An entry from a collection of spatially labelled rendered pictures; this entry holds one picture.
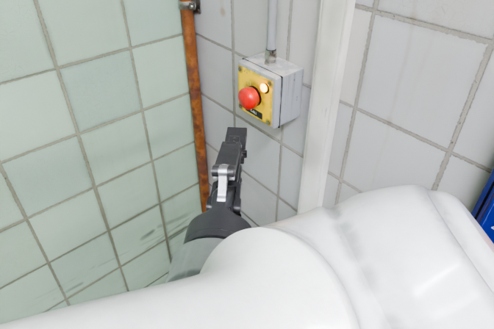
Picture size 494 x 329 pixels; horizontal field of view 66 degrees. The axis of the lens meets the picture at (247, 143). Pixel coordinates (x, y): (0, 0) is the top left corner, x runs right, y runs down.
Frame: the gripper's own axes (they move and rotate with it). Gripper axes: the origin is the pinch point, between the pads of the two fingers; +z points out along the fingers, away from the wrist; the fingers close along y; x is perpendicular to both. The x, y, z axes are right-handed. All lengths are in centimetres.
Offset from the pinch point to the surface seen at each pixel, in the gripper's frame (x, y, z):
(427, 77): 25.1, -10.6, 2.0
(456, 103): 28.2, -8.7, -1.2
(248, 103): 1.2, 0.1, 12.2
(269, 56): 4.4, -6.8, 16.5
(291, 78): 8.3, -3.9, 14.1
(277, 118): 6.2, 2.8, 12.1
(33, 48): -37.8, -6.6, 17.7
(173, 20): -17.2, -5.3, 38.3
